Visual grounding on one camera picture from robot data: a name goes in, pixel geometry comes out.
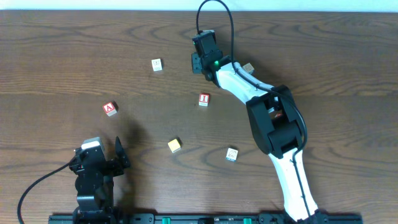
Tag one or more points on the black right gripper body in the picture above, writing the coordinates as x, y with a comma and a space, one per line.
196, 63

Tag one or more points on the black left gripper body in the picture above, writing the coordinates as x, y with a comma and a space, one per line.
104, 165

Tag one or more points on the red letter I block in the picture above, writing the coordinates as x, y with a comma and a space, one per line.
204, 99

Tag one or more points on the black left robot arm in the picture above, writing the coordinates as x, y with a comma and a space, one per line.
96, 202

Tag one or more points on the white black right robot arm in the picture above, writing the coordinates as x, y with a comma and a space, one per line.
277, 126

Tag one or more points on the white block with green side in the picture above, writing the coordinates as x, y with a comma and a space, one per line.
249, 68

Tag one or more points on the white block with number 5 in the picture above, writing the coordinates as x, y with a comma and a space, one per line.
156, 64

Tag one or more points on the red letter A block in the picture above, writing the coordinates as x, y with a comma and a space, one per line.
110, 108

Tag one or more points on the yellow wooden block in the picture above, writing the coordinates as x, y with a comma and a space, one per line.
174, 145

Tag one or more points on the white block blue edge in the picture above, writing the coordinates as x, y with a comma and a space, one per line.
231, 154

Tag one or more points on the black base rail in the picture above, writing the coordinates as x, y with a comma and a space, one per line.
262, 218

